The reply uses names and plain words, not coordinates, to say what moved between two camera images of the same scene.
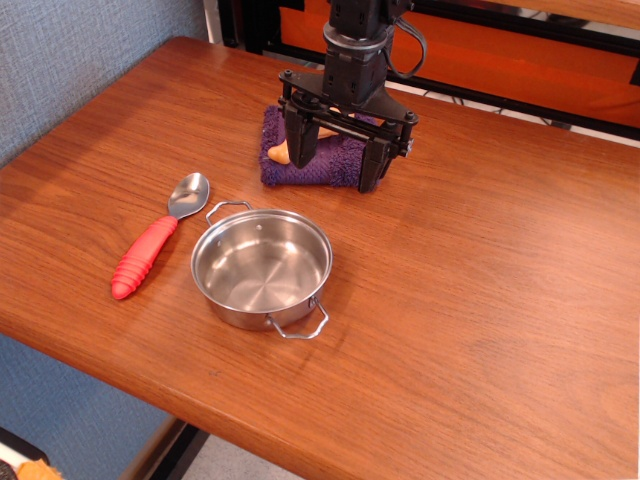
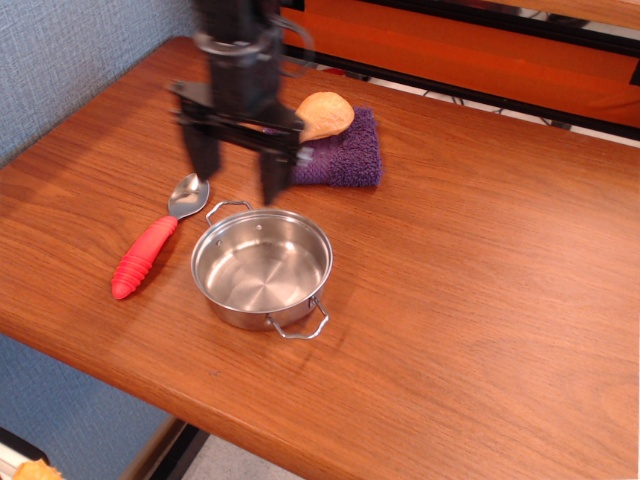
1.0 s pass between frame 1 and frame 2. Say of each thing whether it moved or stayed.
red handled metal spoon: stayed
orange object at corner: stayed
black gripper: moved
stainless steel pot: stayed
